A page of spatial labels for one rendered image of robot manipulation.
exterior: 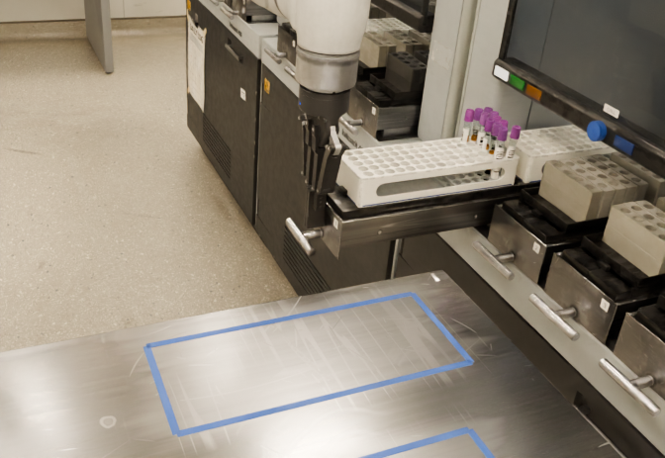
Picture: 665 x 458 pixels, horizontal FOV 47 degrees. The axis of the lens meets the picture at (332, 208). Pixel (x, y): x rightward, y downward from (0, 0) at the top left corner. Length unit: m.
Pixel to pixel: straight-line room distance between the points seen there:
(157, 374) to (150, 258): 1.70
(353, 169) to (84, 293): 1.37
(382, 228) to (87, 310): 1.31
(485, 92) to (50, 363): 0.89
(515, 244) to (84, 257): 1.64
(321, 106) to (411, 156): 0.22
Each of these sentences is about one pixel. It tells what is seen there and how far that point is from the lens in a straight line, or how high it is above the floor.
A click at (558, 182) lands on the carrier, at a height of 0.86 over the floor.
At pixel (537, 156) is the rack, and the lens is 1.34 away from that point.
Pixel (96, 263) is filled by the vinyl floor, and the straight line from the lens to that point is 2.55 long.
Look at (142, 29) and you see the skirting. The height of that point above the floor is 0.03.
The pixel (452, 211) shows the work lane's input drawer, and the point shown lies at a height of 0.79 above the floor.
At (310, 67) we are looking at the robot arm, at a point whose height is 1.04.
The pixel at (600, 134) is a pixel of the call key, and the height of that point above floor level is 0.98.
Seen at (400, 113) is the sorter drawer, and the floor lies 0.79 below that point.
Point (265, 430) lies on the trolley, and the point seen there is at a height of 0.82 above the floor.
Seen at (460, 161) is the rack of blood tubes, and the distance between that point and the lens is 1.28.
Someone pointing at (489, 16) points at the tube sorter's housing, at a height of 1.05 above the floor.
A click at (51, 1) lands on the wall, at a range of 4.64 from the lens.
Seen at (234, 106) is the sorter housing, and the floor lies 0.43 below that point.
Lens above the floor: 1.39
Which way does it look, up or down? 29 degrees down
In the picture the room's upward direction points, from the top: 5 degrees clockwise
